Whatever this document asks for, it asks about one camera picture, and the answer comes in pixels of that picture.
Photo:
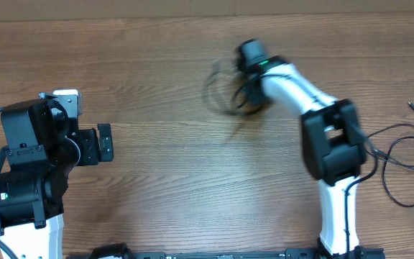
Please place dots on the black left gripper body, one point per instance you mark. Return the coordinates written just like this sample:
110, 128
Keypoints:
89, 149

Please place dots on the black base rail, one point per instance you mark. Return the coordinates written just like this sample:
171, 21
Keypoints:
121, 250

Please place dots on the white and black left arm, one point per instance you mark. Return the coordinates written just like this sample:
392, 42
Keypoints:
44, 144

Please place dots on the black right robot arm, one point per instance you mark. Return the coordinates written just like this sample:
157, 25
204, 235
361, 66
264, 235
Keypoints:
332, 143

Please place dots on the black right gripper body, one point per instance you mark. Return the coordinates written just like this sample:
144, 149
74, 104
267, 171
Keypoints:
254, 93

